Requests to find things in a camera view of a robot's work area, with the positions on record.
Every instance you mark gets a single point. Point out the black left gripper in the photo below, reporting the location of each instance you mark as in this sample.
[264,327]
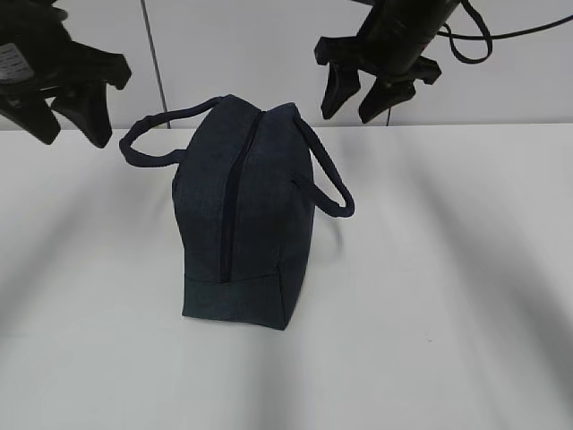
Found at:
[74,74]

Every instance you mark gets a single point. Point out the dark blue fabric lunch bag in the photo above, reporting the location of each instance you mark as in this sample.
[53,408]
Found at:
[245,191]

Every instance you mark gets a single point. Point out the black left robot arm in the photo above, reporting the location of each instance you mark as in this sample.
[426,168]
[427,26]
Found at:
[35,23]

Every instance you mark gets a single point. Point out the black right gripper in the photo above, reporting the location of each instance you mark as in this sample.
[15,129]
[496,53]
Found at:
[395,67]

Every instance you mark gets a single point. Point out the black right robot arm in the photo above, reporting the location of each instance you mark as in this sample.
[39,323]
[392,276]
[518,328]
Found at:
[405,23]

